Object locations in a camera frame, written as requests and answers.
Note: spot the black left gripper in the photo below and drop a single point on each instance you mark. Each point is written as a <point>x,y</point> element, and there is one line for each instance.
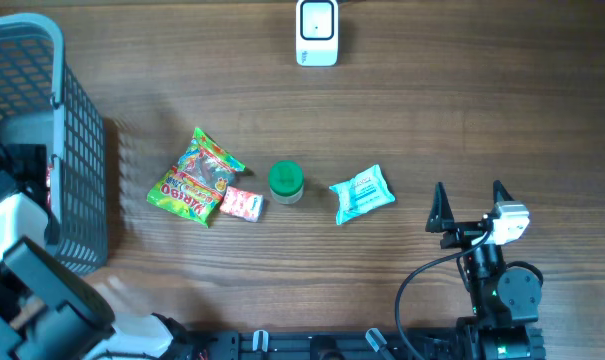
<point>29,160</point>

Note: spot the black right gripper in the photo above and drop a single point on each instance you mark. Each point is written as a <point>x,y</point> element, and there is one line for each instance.
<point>441,220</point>

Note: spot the teal wet wipes pack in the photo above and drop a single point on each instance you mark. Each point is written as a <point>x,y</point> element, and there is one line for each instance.
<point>363,193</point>

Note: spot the colourful Haribo candy bag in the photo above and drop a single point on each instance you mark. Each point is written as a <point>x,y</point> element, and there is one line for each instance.
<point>194,186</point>

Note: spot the green lid jar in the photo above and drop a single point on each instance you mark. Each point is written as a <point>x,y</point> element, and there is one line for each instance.
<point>286,182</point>

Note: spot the small red candy packet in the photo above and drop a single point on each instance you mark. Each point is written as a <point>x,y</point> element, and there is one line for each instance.
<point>242,204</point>

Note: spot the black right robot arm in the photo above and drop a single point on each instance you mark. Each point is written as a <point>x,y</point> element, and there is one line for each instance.
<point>505,296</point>

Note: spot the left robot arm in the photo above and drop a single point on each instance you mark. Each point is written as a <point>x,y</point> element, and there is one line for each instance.
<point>48,312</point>

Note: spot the white barcode scanner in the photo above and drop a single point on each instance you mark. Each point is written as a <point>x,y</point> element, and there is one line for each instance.
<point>317,33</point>

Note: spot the red toothpaste box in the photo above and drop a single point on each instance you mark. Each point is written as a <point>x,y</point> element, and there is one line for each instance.
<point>48,177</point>

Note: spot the grey plastic basket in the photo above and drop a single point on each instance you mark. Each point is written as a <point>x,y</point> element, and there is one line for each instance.
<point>43,103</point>

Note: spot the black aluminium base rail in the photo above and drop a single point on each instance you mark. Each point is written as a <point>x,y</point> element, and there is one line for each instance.
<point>429,343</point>

